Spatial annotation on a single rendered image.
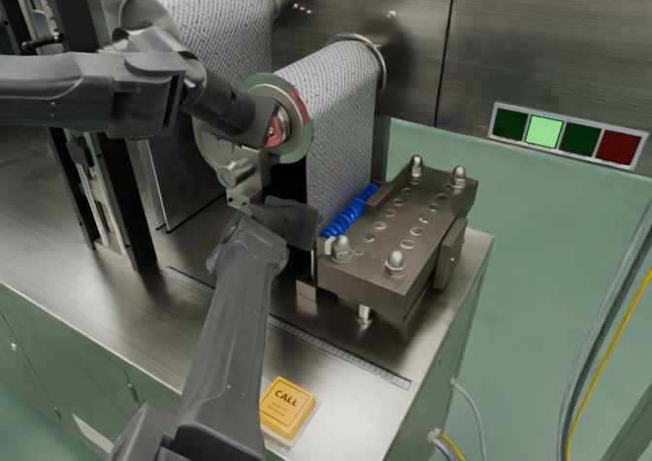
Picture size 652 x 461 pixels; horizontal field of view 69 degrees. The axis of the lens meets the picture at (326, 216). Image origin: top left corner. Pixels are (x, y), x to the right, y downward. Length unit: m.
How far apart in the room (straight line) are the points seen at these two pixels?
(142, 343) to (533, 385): 1.52
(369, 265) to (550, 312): 1.62
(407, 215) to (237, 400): 0.64
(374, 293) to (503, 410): 1.23
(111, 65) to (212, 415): 0.34
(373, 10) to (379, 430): 0.74
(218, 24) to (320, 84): 0.23
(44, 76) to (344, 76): 0.48
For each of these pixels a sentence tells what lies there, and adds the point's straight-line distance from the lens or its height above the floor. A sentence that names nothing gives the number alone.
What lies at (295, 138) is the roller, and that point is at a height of 1.23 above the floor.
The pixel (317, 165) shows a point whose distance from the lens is 0.79.
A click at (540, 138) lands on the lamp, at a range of 0.96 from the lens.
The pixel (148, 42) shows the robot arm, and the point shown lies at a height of 1.40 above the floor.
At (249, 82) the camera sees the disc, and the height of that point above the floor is 1.30.
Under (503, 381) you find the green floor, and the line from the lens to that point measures 2.03.
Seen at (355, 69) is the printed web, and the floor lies 1.29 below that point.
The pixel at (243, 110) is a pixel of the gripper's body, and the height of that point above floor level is 1.33.
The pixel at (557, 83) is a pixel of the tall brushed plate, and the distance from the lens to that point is 0.93.
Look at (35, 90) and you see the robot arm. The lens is 0.50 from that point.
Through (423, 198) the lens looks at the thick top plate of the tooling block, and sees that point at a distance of 0.98.
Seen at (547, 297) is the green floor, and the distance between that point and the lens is 2.42.
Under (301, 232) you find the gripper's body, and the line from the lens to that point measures 0.75.
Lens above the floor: 1.56
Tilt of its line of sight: 36 degrees down
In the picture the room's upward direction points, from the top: straight up
